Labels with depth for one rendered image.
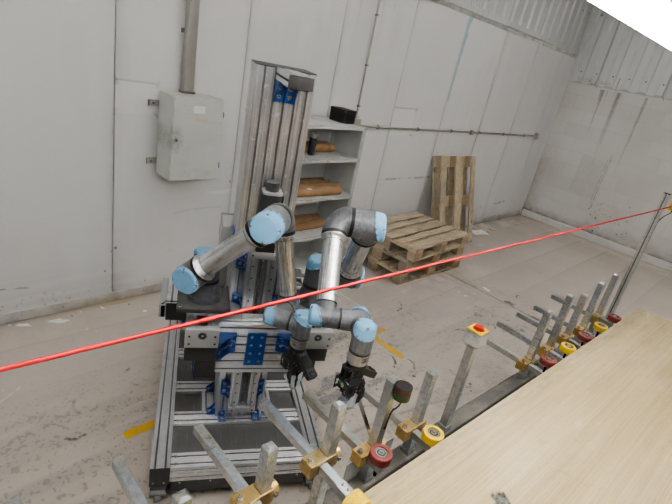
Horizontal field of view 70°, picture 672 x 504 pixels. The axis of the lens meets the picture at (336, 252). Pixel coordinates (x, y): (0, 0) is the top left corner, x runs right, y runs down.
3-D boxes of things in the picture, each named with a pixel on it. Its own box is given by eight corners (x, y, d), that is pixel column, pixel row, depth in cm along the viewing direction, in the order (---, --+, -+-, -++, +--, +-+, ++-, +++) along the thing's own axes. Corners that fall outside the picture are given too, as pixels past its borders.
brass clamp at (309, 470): (297, 468, 150) (300, 456, 148) (329, 450, 159) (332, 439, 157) (309, 482, 146) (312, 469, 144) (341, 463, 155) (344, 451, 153)
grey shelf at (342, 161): (239, 274, 462) (260, 111, 403) (308, 259, 525) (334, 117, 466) (267, 294, 435) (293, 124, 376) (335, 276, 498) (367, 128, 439)
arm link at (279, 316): (270, 314, 199) (295, 321, 197) (260, 327, 189) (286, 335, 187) (273, 298, 196) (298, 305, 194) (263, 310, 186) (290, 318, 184)
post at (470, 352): (436, 425, 213) (466, 341, 196) (442, 421, 216) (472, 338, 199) (444, 432, 210) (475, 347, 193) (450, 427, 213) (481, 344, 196)
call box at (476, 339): (461, 342, 196) (466, 326, 193) (470, 338, 201) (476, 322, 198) (475, 351, 192) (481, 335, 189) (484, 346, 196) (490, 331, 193)
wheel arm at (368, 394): (351, 388, 207) (353, 380, 206) (356, 385, 210) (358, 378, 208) (428, 456, 180) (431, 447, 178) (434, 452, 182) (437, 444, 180)
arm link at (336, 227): (325, 196, 180) (309, 320, 158) (353, 201, 181) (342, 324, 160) (320, 211, 190) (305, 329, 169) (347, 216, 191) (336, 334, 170)
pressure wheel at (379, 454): (358, 472, 168) (365, 447, 164) (374, 462, 174) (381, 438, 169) (374, 488, 163) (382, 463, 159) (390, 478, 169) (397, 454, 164)
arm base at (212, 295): (186, 287, 215) (188, 267, 211) (220, 288, 219) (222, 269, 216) (185, 304, 202) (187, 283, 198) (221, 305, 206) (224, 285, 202)
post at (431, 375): (396, 462, 198) (426, 369, 180) (401, 459, 201) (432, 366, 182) (402, 468, 196) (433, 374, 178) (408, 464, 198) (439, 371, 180)
